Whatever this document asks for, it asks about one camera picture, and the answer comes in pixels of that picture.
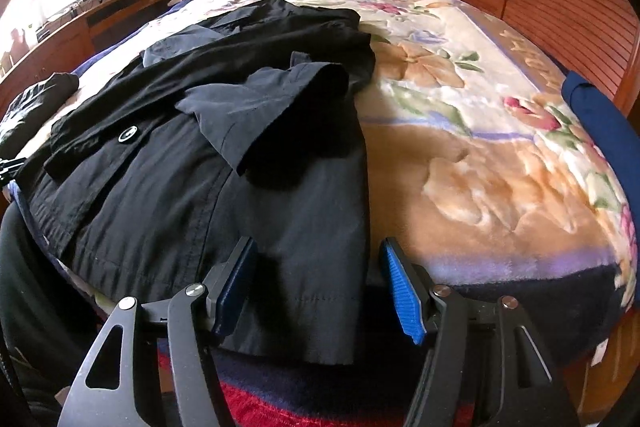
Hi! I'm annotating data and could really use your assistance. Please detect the person's dark clothing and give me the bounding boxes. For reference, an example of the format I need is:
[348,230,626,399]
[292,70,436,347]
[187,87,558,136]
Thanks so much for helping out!
[0,202,166,427]

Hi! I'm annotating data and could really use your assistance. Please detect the long wooden desk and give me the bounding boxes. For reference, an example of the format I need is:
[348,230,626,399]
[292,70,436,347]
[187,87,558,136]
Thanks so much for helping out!
[0,0,181,82]

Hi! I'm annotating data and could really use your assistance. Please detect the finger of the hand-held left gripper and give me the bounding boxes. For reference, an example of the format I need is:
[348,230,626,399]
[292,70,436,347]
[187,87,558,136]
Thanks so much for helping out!
[0,158,27,185]

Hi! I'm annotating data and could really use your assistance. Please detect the blue cloth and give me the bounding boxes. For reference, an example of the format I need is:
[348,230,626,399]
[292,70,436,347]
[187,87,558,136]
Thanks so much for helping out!
[560,71,640,152]

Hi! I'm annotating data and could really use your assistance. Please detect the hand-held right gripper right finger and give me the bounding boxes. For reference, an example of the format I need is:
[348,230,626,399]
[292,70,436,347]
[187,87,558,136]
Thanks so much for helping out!
[378,237,583,427]

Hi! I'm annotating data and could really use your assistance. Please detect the crumpled black jacket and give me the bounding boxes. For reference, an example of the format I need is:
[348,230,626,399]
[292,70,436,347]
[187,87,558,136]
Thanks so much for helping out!
[0,73,81,158]

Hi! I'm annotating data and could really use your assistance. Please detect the floral plush blanket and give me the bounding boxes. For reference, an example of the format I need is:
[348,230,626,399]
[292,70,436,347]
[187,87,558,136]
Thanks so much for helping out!
[10,0,640,358]

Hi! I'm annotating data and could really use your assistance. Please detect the red striped cloth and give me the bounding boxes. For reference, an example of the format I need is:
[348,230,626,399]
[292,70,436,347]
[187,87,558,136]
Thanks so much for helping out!
[160,347,431,427]

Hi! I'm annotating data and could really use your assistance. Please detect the black double-breasted coat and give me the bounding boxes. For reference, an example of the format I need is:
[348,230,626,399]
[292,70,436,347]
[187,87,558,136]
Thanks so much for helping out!
[20,0,377,365]

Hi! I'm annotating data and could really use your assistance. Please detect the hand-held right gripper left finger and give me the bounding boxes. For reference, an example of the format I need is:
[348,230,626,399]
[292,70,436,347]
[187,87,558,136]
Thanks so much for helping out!
[59,236,259,427]

